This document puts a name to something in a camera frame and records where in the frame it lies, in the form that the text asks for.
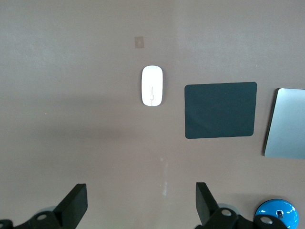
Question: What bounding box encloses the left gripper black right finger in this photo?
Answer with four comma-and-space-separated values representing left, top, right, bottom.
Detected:
195, 182, 287, 229

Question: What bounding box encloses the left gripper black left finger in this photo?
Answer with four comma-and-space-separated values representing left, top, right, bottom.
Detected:
0, 183, 88, 229

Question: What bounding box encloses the white computer mouse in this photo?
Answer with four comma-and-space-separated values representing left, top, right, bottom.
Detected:
141, 65, 164, 107

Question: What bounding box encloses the black mouse pad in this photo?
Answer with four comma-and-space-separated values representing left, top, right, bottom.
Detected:
184, 82, 258, 139

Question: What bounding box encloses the blue desk lamp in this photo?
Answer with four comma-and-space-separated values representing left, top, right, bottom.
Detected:
254, 199, 299, 229

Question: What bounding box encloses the silver laptop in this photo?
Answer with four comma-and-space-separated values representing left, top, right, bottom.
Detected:
264, 88, 305, 160

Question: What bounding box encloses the small brown tape patch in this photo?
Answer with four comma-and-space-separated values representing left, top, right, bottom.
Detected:
134, 36, 144, 50

